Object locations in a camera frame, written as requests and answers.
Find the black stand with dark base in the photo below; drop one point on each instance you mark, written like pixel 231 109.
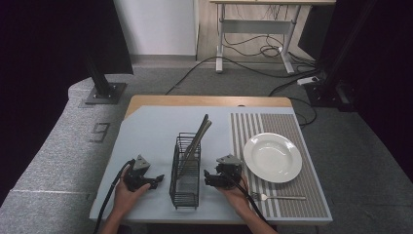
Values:
pixel 331 87

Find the person's right hand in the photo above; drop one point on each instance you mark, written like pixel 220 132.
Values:
pixel 240 198

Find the grey striped placemat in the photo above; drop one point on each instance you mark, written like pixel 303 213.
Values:
pixel 308 195

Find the silver long knife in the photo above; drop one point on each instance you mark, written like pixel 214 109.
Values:
pixel 204 131

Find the person's left hand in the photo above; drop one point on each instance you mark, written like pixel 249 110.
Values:
pixel 125 198

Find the wooden table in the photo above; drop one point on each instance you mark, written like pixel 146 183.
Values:
pixel 195 100

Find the light blue table mat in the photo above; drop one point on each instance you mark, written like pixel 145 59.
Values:
pixel 152 133

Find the silver fork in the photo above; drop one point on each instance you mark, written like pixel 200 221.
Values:
pixel 282 197

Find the white metal-frame desk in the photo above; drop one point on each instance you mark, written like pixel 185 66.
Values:
pixel 256 26

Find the dark long knife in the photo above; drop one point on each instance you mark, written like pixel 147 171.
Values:
pixel 198 133

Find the black stand with base plate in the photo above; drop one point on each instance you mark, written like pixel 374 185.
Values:
pixel 104 91

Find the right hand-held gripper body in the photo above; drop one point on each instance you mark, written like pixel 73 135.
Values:
pixel 230 170

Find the black curtain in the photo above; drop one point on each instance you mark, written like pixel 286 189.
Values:
pixel 383 81
pixel 48 48

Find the white power strip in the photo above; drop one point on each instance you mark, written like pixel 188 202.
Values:
pixel 308 80

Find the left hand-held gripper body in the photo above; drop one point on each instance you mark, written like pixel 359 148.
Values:
pixel 138 177

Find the white round plate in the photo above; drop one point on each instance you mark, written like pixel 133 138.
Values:
pixel 272 157

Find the grey floor outlet cover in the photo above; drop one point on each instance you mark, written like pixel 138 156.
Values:
pixel 99 132

